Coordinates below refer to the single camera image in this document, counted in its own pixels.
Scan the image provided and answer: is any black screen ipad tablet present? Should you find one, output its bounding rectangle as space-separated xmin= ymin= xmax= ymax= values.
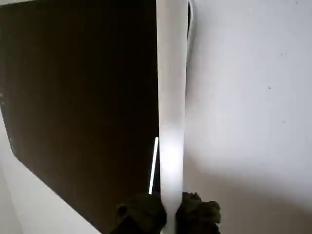
xmin=0 ymin=0 xmax=194 ymax=234

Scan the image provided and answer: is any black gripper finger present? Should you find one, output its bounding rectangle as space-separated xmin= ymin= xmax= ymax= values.
xmin=109 ymin=192 xmax=168 ymax=234
xmin=175 ymin=191 xmax=222 ymax=234

